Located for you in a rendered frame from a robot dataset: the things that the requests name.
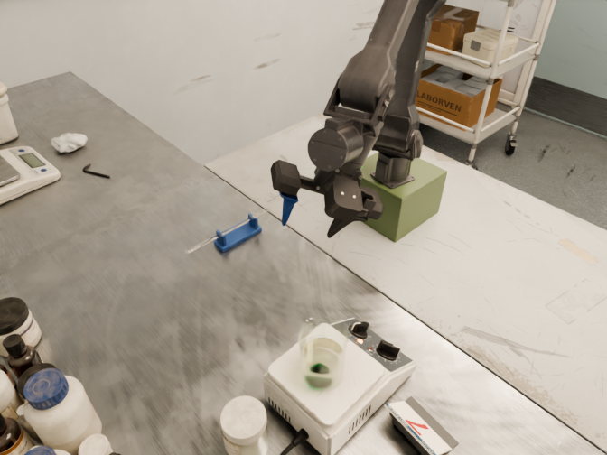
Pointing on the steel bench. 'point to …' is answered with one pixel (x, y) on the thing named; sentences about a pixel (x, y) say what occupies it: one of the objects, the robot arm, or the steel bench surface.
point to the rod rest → (238, 236)
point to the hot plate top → (340, 400)
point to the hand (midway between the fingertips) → (314, 215)
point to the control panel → (376, 348)
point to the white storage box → (5, 118)
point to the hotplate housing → (305, 426)
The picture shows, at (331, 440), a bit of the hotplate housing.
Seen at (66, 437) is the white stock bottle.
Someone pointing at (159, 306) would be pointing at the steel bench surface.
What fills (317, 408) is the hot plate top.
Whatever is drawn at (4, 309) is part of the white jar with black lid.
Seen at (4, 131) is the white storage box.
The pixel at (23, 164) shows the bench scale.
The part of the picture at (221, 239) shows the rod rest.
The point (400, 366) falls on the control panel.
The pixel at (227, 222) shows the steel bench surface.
